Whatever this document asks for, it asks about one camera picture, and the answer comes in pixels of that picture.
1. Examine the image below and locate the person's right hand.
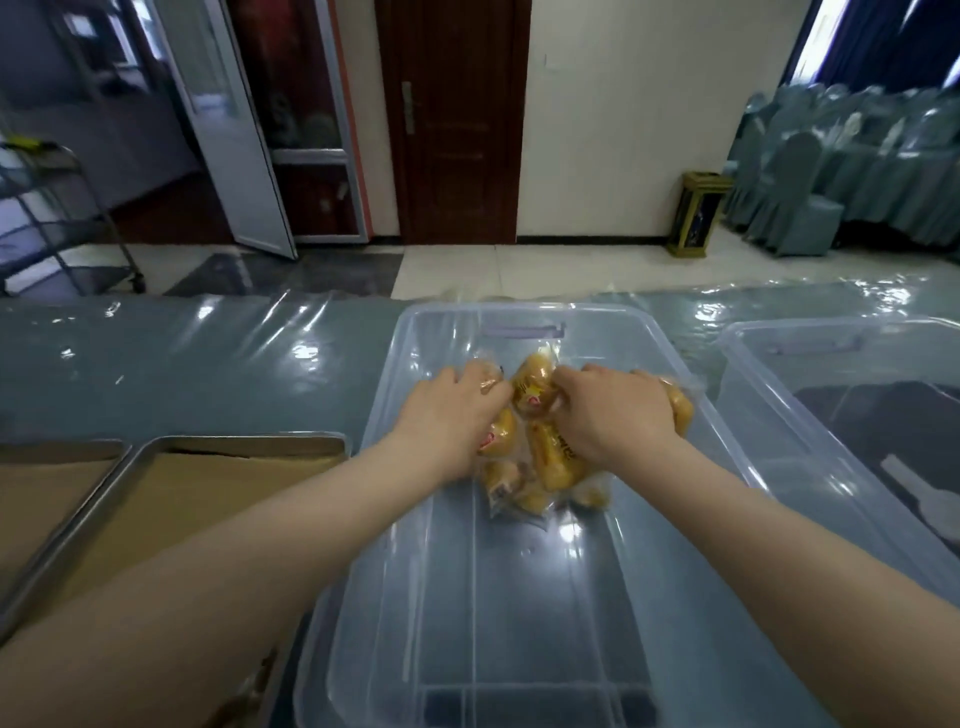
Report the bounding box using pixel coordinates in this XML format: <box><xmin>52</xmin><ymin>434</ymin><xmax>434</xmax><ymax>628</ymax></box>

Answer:
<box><xmin>551</xmin><ymin>363</ymin><xmax>680</xmax><ymax>470</ymax></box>

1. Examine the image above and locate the person's left hand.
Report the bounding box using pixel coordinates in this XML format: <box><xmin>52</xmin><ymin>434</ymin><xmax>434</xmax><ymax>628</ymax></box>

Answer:
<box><xmin>386</xmin><ymin>363</ymin><xmax>515</xmax><ymax>481</ymax></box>

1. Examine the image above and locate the pile of small bun packets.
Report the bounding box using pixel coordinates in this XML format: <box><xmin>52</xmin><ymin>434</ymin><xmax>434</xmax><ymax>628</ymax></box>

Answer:
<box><xmin>461</xmin><ymin>344</ymin><xmax>695</xmax><ymax>523</ymax></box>

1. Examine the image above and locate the steel tray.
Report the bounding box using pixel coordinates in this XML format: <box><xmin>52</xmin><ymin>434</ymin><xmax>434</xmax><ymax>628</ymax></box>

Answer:
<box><xmin>0</xmin><ymin>438</ymin><xmax>133</xmax><ymax>594</ymax></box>
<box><xmin>0</xmin><ymin>431</ymin><xmax>352</xmax><ymax>728</ymax></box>

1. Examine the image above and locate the person's left forearm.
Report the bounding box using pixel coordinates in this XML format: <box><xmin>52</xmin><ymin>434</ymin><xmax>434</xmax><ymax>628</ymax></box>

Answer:
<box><xmin>0</xmin><ymin>434</ymin><xmax>466</xmax><ymax>728</ymax></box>

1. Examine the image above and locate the person's right forearm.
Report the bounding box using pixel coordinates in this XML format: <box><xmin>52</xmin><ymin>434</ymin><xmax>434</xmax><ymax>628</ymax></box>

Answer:
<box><xmin>614</xmin><ymin>434</ymin><xmax>960</xmax><ymax>728</ymax></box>

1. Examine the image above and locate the brown paper tray liner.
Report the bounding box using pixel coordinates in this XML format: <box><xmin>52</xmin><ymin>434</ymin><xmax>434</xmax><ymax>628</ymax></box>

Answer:
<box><xmin>14</xmin><ymin>449</ymin><xmax>346</xmax><ymax>624</ymax></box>
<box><xmin>0</xmin><ymin>458</ymin><xmax>118</xmax><ymax>571</ymax></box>

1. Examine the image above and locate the gold and black bin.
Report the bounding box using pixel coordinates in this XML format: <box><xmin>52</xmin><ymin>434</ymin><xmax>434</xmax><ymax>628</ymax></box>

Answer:
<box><xmin>667</xmin><ymin>170</ymin><xmax>735</xmax><ymax>259</ymax></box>

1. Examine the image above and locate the black mat with white shape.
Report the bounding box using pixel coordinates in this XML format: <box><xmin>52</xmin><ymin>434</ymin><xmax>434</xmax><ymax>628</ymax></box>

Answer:
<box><xmin>794</xmin><ymin>380</ymin><xmax>960</xmax><ymax>541</ymax></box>

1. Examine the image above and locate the dark wooden door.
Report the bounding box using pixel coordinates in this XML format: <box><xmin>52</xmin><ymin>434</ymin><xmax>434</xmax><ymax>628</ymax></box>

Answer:
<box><xmin>374</xmin><ymin>0</ymin><xmax>534</xmax><ymax>247</ymax></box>

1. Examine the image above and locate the plastic covered teal tablecloth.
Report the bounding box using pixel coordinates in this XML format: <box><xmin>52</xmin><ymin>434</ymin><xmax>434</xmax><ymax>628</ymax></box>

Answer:
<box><xmin>0</xmin><ymin>278</ymin><xmax>960</xmax><ymax>601</ymax></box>

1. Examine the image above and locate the group of teal covered chairs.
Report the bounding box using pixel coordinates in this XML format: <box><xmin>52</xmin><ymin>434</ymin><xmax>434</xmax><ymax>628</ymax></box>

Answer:
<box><xmin>723</xmin><ymin>82</ymin><xmax>960</xmax><ymax>259</ymax></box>

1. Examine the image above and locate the aluminium framed glass door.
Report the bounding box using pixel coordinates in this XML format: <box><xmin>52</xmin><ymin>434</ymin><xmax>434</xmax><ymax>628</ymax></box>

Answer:
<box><xmin>224</xmin><ymin>0</ymin><xmax>370</xmax><ymax>245</ymax></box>

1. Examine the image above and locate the white framed door leaf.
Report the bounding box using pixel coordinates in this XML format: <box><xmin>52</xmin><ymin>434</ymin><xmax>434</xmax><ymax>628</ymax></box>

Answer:
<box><xmin>146</xmin><ymin>0</ymin><xmax>299</xmax><ymax>262</ymax></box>

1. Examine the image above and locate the teal clothed banquet table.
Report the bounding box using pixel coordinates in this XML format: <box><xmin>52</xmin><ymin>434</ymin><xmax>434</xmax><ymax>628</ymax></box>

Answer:
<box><xmin>839</xmin><ymin>142</ymin><xmax>960</xmax><ymax>249</ymax></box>

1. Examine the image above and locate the metal trolley cart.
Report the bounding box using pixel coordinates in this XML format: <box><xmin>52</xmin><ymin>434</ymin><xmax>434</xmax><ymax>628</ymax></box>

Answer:
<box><xmin>0</xmin><ymin>138</ymin><xmax>148</xmax><ymax>298</ymax></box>

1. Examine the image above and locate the dark blue curtain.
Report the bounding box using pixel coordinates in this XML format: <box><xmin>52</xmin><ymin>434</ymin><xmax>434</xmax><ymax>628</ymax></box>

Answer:
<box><xmin>813</xmin><ymin>0</ymin><xmax>960</xmax><ymax>95</ymax></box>

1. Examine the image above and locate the glass partition with metal frame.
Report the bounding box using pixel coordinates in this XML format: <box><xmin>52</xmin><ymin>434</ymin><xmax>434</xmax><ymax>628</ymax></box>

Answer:
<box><xmin>0</xmin><ymin>0</ymin><xmax>200</xmax><ymax>211</ymax></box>

